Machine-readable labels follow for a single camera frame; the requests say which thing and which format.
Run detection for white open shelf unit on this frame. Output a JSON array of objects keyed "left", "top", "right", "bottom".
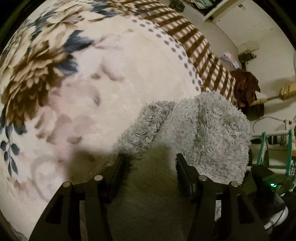
[{"left": 169, "top": 0, "right": 244, "bottom": 23}]

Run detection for floral cream bed blanket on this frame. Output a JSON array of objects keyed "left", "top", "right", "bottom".
[{"left": 1, "top": 1, "right": 234, "bottom": 240}]

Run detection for dark red cloth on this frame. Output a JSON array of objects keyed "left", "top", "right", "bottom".
[{"left": 230, "top": 68, "right": 264, "bottom": 118}]

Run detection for green plastic rack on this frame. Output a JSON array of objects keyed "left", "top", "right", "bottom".
[{"left": 249, "top": 128, "right": 295, "bottom": 185}]

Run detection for grey fluffy pants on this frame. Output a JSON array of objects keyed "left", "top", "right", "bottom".
[{"left": 108, "top": 92, "right": 251, "bottom": 240}]

